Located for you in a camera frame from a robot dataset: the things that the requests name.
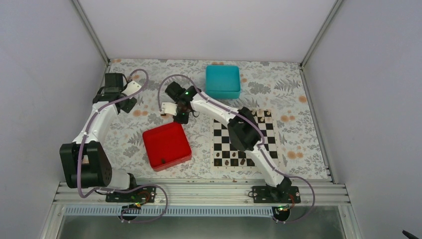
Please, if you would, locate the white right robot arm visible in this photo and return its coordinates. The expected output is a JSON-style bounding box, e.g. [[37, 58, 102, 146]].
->
[[160, 82, 292, 203]]

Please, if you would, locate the row of light chess pieces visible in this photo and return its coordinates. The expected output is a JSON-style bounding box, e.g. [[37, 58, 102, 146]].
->
[[251, 109, 272, 123]]

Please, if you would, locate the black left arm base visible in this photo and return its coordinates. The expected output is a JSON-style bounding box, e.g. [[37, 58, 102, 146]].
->
[[105, 186, 156, 211]]

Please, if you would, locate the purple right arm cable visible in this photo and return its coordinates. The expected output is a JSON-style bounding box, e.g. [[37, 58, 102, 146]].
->
[[157, 74, 316, 225]]

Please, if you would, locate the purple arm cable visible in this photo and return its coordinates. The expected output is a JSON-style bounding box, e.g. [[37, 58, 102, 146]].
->
[[157, 74, 316, 225], [76, 68, 169, 225]]

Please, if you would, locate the red plastic tray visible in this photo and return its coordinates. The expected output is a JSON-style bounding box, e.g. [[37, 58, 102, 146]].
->
[[142, 122, 192, 172]]

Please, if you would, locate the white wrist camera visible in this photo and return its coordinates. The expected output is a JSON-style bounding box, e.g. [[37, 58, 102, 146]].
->
[[160, 102, 178, 116], [122, 81, 142, 96]]

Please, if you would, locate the aluminium frame rail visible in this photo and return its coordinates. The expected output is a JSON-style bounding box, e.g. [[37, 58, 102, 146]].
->
[[41, 179, 362, 239]]

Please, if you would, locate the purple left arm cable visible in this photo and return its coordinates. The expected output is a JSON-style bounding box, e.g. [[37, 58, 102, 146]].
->
[[76, 68, 169, 225]]

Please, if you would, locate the teal plastic box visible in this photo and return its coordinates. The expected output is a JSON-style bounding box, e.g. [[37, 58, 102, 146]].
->
[[205, 65, 241, 100]]

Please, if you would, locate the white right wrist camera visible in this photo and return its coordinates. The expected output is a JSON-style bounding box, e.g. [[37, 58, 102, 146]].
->
[[160, 102, 178, 116]]

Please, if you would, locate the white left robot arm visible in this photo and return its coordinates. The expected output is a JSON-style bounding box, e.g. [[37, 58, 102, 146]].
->
[[59, 73, 143, 202]]

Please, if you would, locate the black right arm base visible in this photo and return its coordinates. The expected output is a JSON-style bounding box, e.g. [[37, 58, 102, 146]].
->
[[247, 186, 301, 222]]

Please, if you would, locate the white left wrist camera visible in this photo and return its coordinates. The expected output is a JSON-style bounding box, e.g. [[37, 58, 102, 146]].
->
[[122, 81, 142, 96]]

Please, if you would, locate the floral patterned table mat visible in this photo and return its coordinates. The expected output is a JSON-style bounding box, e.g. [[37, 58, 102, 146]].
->
[[102, 59, 328, 180]]

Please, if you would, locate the black white chessboard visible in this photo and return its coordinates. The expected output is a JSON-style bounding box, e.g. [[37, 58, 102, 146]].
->
[[211, 110, 281, 171]]

